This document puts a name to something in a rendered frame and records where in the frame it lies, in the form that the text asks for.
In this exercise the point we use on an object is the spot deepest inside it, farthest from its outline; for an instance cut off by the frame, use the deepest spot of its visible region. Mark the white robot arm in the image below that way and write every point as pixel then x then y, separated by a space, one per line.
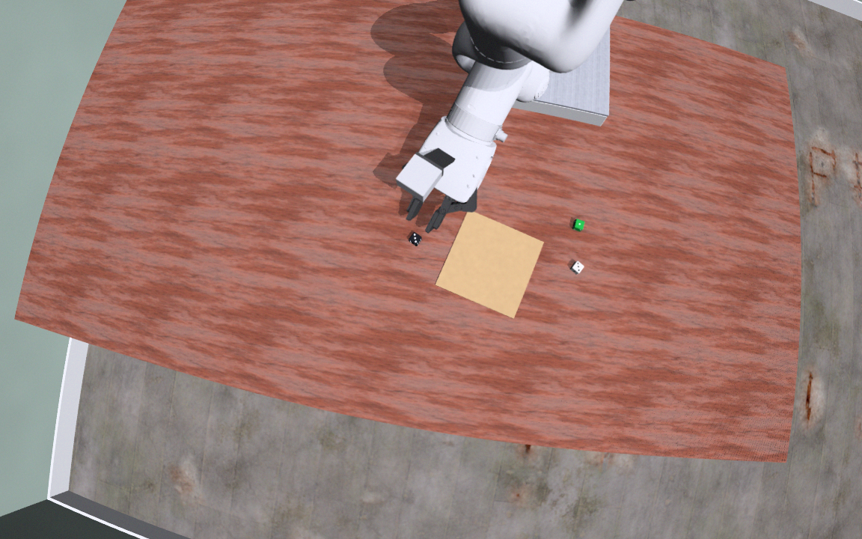
pixel 559 35

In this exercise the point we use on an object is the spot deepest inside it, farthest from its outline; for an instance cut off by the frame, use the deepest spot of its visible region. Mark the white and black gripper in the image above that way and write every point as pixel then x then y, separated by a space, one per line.
pixel 462 178

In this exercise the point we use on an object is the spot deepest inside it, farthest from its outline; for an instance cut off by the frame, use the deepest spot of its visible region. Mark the tan square mat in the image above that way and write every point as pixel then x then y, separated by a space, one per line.
pixel 490 264

